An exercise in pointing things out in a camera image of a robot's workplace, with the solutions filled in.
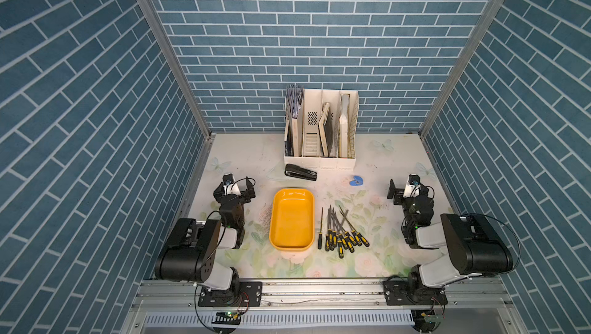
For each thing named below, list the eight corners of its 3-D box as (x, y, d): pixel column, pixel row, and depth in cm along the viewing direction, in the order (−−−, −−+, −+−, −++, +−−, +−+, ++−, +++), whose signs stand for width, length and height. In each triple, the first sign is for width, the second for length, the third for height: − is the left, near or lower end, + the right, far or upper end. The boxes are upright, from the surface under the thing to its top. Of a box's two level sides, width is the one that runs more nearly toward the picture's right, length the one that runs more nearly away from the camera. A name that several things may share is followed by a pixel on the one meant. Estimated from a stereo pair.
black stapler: (284, 176, 106) (283, 170, 103) (287, 168, 109) (286, 162, 106) (316, 182, 104) (316, 176, 101) (318, 173, 107) (318, 168, 104)
